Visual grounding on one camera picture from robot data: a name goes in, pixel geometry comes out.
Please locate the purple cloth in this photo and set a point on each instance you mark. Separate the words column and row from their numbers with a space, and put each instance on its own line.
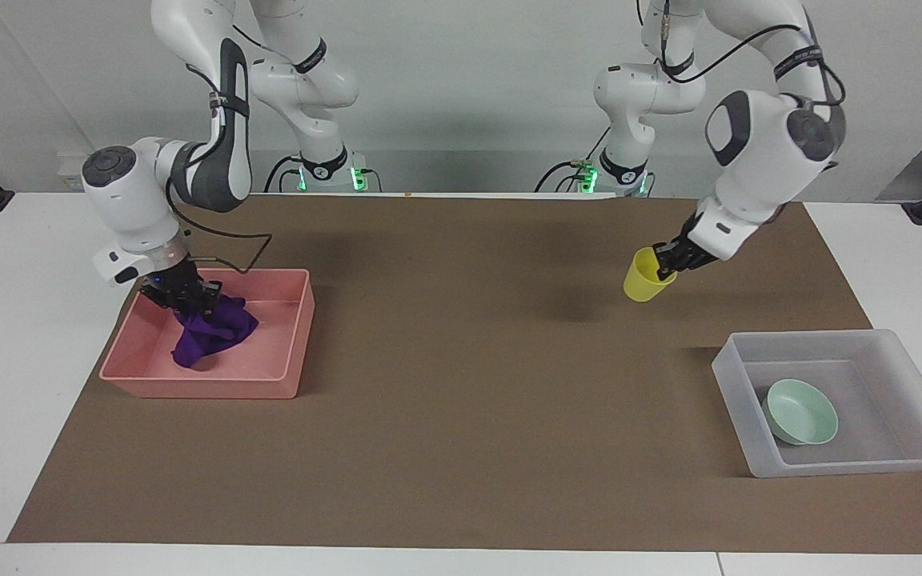
column 213, row 332

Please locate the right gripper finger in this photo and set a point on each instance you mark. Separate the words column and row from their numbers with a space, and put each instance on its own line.
column 207, row 298
column 177, row 309

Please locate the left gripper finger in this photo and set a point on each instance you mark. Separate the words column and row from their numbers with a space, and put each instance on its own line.
column 667, row 253
column 674, row 270

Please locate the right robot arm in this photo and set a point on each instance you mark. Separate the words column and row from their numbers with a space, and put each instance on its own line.
column 213, row 172

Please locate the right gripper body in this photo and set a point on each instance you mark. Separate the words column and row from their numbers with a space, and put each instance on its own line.
column 169, row 285

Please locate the yellow plastic cup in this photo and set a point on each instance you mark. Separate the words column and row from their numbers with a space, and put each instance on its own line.
column 643, row 284

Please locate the mint green bowl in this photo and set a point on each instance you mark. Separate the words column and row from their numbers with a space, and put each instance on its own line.
column 801, row 412

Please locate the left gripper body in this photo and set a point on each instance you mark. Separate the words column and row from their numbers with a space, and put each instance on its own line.
column 691, row 251

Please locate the translucent white plastic box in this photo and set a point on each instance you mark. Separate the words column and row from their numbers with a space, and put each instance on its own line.
column 901, row 400

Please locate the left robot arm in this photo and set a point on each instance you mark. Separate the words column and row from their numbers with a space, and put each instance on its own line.
column 757, row 144

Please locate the pink plastic tray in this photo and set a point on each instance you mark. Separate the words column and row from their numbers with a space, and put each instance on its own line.
column 285, row 336

